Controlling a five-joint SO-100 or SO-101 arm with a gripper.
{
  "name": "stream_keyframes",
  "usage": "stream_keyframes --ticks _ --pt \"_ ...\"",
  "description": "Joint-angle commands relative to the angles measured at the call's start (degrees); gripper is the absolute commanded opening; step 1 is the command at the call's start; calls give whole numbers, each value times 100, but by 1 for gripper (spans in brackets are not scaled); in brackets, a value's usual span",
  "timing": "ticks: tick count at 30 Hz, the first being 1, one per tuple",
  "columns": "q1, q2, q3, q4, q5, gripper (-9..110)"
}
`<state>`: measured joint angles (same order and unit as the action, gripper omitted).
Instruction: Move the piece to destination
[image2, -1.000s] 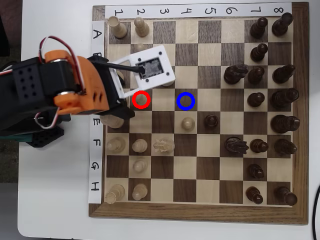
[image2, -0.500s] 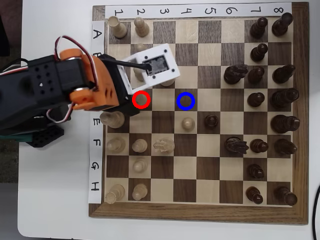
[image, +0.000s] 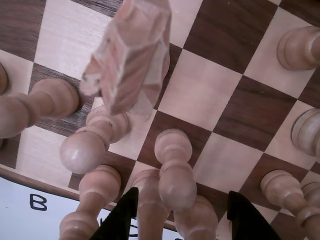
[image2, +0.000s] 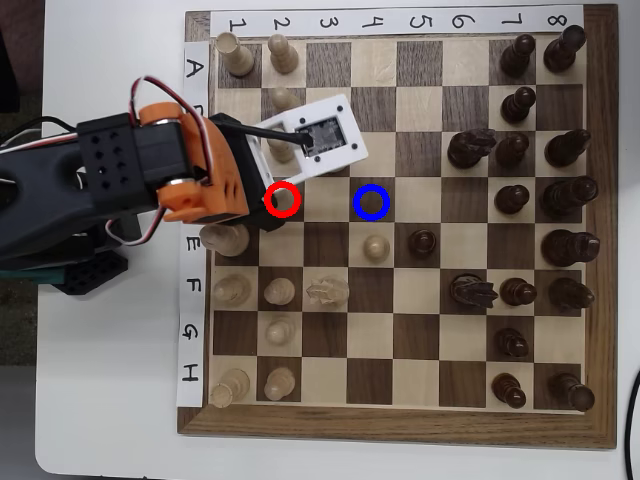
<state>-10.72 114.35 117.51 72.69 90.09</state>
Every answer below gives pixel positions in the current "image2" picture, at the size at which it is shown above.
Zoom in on orange and black gripper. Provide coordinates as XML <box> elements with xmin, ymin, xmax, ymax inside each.
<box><xmin>138</xmin><ymin>101</ymin><xmax>287</xmax><ymax>233</ymax></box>

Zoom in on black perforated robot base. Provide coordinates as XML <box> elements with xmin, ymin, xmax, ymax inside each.
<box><xmin>49</xmin><ymin>249</ymin><xmax>130</xmax><ymax>298</ymax></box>

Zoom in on light wooden king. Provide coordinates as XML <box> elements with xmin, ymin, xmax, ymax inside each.
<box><xmin>199</xmin><ymin>222</ymin><xmax>250</xmax><ymax>258</ymax></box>

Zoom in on light wooden bishop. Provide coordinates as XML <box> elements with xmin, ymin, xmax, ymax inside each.
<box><xmin>213</xmin><ymin>274</ymin><xmax>250</xmax><ymax>307</ymax></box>

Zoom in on light wooden knight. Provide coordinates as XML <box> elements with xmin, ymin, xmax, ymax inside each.
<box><xmin>305</xmin><ymin>273</ymin><xmax>350</xmax><ymax>310</ymax></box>

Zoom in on white paper letter strip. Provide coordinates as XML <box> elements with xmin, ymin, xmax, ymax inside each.
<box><xmin>176</xmin><ymin>39</ymin><xmax>210</xmax><ymax>409</ymax></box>

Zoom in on dark wooden pawn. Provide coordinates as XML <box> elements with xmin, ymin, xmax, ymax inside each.
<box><xmin>494</xmin><ymin>132</ymin><xmax>530</xmax><ymax>169</ymax></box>
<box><xmin>494</xmin><ymin>327</ymin><xmax>530</xmax><ymax>359</ymax></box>
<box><xmin>407</xmin><ymin>229</ymin><xmax>438</xmax><ymax>260</ymax></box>
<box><xmin>490</xmin><ymin>372</ymin><xmax>528</xmax><ymax>410</ymax></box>
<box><xmin>494</xmin><ymin>184</ymin><xmax>531</xmax><ymax>216</ymax></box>
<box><xmin>499</xmin><ymin>33</ymin><xmax>537</xmax><ymax>79</ymax></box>
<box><xmin>499</xmin><ymin>277</ymin><xmax>538</xmax><ymax>307</ymax></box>
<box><xmin>501</xmin><ymin>86</ymin><xmax>537</xmax><ymax>125</ymax></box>

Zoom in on wooden chessboard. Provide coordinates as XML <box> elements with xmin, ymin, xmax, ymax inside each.
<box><xmin>176</xmin><ymin>3</ymin><xmax>621</xmax><ymax>451</ymax></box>

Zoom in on light wooden rook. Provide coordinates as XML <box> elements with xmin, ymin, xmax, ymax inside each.
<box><xmin>214</xmin><ymin>32</ymin><xmax>256</xmax><ymax>78</ymax></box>
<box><xmin>208</xmin><ymin>368</ymin><xmax>251</xmax><ymax>409</ymax></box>

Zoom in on dark wooden knight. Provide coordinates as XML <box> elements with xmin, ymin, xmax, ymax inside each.
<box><xmin>448</xmin><ymin>272</ymin><xmax>500</xmax><ymax>310</ymax></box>
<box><xmin>446</xmin><ymin>128</ymin><xmax>498</xmax><ymax>170</ymax></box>

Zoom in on white paper number strip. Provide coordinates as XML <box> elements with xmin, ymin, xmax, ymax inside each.
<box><xmin>209</xmin><ymin>4</ymin><xmax>585</xmax><ymax>37</ymax></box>

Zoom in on green clamp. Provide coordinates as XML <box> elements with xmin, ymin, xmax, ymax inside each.
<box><xmin>0</xmin><ymin>267</ymin><xmax>67</xmax><ymax>287</ymax></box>

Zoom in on dark wooden queen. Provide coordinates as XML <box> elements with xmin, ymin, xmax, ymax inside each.
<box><xmin>541</xmin><ymin>175</ymin><xmax>599</xmax><ymax>219</ymax></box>

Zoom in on dark wooden king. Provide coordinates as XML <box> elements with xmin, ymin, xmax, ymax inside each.
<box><xmin>541</xmin><ymin>228</ymin><xmax>601</xmax><ymax>268</ymax></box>

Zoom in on dark wooden bishop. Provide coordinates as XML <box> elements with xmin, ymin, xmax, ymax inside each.
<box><xmin>543</xmin><ymin>128</ymin><xmax>592</xmax><ymax>168</ymax></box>
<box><xmin>547</xmin><ymin>277</ymin><xmax>596</xmax><ymax>314</ymax></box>

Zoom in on dark wooden rook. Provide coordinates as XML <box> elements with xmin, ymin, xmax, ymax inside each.
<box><xmin>546</xmin><ymin>372</ymin><xmax>596</xmax><ymax>413</ymax></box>
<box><xmin>543</xmin><ymin>24</ymin><xmax>587</xmax><ymax>75</ymax></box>

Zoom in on black camera cable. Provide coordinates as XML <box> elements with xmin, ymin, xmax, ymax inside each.
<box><xmin>0</xmin><ymin>114</ymin><xmax>314</xmax><ymax>151</ymax></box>

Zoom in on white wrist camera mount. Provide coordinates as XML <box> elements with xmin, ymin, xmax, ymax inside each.
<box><xmin>252</xmin><ymin>93</ymin><xmax>370</xmax><ymax>187</ymax></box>

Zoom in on white red black servo cable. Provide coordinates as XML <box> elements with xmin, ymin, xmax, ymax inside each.
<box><xmin>130</xmin><ymin>74</ymin><xmax>221</xmax><ymax>181</ymax></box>
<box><xmin>103</xmin><ymin>199</ymin><xmax>169</xmax><ymax>247</ymax></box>
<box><xmin>0</xmin><ymin>127</ymin><xmax>81</xmax><ymax>156</ymax></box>

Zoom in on thin black cable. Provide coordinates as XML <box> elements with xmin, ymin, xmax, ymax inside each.
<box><xmin>622</xmin><ymin>369</ymin><xmax>640</xmax><ymax>480</ymax></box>

